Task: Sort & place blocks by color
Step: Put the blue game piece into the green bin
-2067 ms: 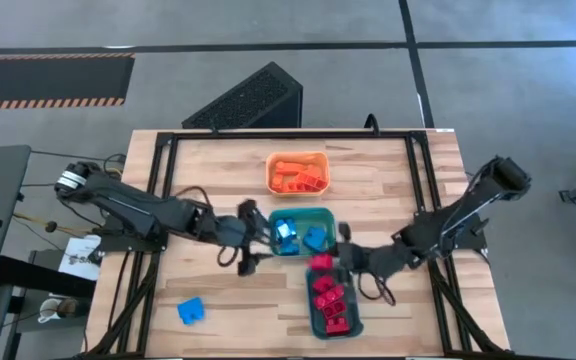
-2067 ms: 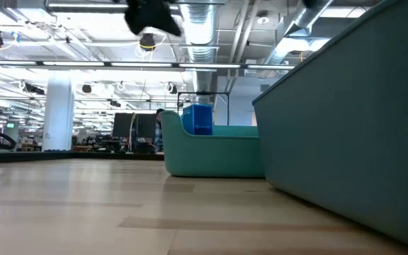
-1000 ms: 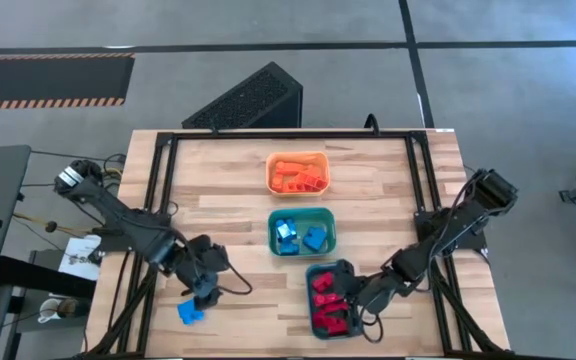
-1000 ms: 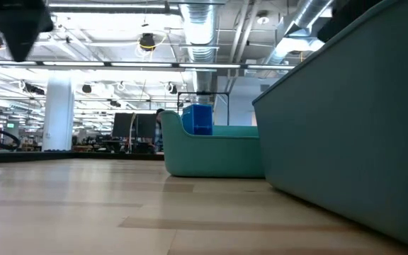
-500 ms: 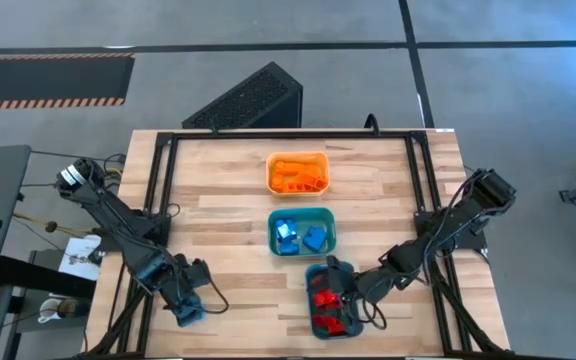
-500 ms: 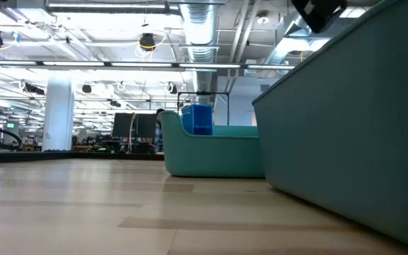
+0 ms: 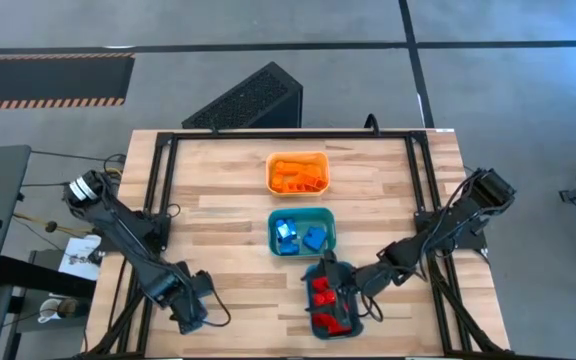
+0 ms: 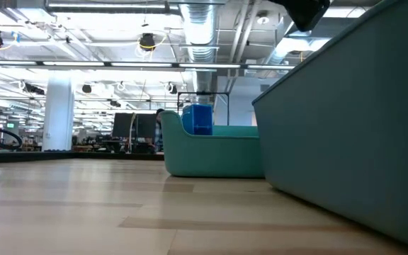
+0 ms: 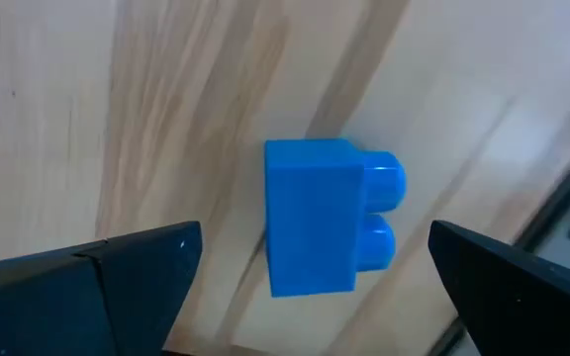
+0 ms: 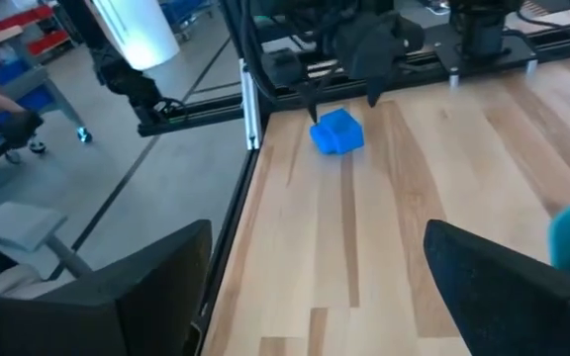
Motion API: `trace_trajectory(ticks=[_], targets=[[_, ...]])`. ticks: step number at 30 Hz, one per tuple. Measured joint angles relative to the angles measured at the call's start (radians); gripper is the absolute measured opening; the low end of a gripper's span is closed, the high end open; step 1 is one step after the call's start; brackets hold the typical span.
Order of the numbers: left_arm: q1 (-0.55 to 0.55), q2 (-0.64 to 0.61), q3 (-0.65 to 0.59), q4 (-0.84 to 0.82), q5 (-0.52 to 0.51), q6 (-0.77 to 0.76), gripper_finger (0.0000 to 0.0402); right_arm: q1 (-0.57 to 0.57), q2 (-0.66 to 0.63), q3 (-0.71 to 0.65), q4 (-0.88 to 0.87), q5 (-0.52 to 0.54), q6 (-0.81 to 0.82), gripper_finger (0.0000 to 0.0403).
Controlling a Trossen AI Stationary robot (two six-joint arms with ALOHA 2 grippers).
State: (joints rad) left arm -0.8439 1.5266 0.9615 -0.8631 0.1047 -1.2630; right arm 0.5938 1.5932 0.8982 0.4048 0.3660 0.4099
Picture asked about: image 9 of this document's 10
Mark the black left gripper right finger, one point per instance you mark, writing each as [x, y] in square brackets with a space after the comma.
[522, 306]

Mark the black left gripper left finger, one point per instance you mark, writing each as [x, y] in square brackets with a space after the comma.
[92, 301]

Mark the blue two-stud toy block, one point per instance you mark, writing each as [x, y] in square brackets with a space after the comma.
[310, 222]

